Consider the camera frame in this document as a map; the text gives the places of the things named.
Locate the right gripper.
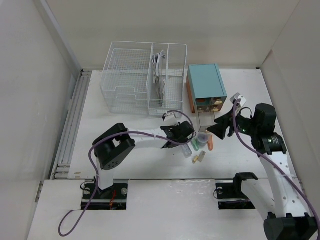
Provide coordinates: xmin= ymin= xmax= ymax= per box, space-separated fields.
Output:
xmin=206 ymin=105 xmax=260 ymax=140

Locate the clear blue spray bottle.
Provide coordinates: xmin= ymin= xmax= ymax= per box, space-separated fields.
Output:
xmin=181 ymin=144 xmax=193 ymax=158

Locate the clear plastic drawer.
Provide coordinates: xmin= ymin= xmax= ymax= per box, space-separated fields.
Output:
xmin=198 ymin=111 xmax=216 ymax=133

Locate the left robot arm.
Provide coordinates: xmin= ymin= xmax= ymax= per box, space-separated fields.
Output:
xmin=88 ymin=121 xmax=195 ymax=199

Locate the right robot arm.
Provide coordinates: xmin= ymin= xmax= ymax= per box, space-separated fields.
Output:
xmin=207 ymin=100 xmax=320 ymax=240

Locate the green transparent case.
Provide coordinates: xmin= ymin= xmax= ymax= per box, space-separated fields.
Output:
xmin=191 ymin=138 xmax=200 ymax=152

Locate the clear jar of paperclips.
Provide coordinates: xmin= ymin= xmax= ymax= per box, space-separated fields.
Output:
xmin=196 ymin=132 xmax=209 ymax=148

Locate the orange transparent case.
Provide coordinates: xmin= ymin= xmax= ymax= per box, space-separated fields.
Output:
xmin=207 ymin=134 xmax=214 ymax=151

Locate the teal orange drawer box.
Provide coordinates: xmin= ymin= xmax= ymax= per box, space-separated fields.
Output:
xmin=186 ymin=63 xmax=228 ymax=114

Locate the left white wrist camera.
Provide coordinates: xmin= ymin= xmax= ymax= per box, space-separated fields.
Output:
xmin=162 ymin=112 xmax=177 ymax=126

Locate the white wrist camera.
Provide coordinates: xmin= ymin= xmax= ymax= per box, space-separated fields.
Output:
xmin=162 ymin=112 xmax=177 ymax=126
xmin=230 ymin=92 xmax=247 ymax=108

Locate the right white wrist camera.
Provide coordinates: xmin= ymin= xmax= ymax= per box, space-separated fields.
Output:
xmin=230 ymin=92 xmax=247 ymax=108

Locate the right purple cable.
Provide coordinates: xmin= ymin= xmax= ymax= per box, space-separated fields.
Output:
xmin=231 ymin=98 xmax=320 ymax=226

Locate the white wire desk organizer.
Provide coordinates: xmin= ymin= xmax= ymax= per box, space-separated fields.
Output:
xmin=100 ymin=41 xmax=188 ymax=116

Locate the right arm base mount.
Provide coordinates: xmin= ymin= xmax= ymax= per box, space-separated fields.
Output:
xmin=213 ymin=172 xmax=258 ymax=210

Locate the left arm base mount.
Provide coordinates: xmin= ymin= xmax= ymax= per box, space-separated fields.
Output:
xmin=80 ymin=180 xmax=129 ymax=211

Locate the aluminium rail left side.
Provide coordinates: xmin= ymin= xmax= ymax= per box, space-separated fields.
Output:
xmin=48 ymin=69 xmax=92 ymax=180

